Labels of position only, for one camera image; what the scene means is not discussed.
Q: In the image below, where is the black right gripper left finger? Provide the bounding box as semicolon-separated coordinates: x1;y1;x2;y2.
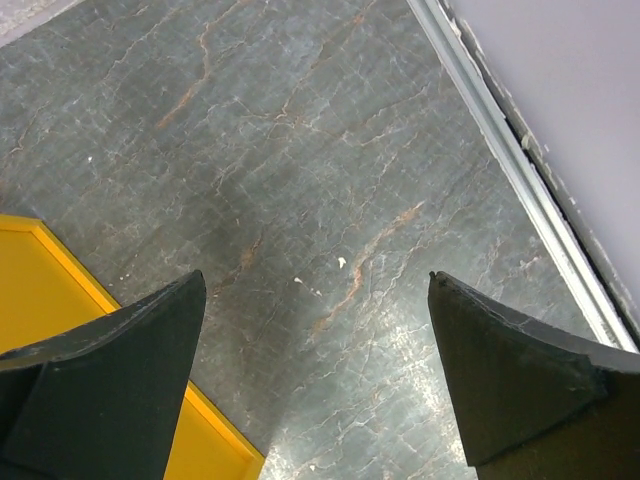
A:
1;270;206;479

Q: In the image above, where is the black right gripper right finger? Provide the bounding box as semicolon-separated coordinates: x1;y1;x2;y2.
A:
428;272;639;479

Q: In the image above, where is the yellow cabinet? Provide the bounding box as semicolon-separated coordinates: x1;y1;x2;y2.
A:
1;215;264;479

